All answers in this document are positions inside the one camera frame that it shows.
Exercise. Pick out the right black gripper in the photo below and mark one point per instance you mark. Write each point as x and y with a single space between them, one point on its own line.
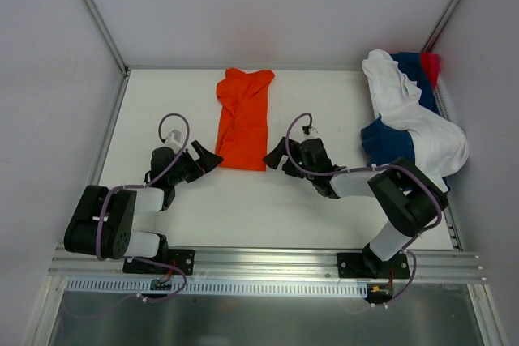
291 160

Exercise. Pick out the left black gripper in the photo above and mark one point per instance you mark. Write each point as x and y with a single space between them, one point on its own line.
195 164

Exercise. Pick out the orange t shirt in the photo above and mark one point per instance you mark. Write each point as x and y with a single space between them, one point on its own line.
242 136

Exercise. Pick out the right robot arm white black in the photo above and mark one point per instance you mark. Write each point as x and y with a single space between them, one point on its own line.
409 199

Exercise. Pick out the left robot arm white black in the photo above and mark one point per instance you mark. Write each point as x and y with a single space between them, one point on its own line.
102 225

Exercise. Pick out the blue t shirt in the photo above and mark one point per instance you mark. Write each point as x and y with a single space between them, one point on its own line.
383 144

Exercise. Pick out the white t shirt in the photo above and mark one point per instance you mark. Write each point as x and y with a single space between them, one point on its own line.
440 146

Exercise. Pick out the red pink t shirt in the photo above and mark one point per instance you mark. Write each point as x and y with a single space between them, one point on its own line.
431 64

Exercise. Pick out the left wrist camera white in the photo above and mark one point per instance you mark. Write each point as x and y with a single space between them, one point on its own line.
174 140

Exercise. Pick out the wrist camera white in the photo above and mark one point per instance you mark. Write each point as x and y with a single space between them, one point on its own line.
310 132
174 140

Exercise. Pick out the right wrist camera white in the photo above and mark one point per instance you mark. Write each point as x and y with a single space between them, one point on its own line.
310 132

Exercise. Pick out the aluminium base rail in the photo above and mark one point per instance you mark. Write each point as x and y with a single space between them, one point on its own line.
220 263

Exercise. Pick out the left table edge rail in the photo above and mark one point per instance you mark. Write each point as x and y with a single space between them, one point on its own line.
107 132

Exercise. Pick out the white slotted cable duct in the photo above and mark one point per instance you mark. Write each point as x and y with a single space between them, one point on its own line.
255 288

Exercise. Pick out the left corner aluminium post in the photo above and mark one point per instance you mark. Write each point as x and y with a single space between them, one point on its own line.
102 28

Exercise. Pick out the corner aluminium post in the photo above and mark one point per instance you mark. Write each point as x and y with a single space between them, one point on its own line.
441 24
102 28

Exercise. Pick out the right corner aluminium post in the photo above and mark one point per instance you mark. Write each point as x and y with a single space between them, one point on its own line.
441 24

